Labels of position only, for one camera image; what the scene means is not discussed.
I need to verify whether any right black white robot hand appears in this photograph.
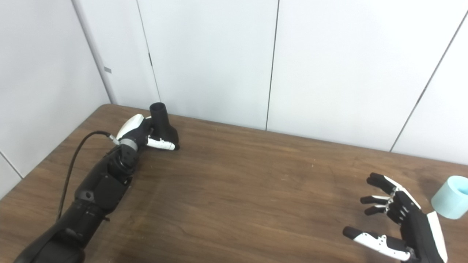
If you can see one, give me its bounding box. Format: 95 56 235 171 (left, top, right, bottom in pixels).
343 172 448 263

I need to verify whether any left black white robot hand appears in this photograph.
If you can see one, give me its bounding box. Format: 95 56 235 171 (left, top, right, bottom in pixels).
116 114 180 151

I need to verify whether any black flared nozzle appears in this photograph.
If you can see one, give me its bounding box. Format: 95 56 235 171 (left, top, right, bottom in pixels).
149 103 180 150

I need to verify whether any light blue cylinder cup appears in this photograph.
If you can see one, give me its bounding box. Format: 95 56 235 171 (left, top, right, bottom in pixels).
431 175 468 220

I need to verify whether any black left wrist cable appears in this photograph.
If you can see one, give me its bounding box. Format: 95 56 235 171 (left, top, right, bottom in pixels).
57 131 120 220

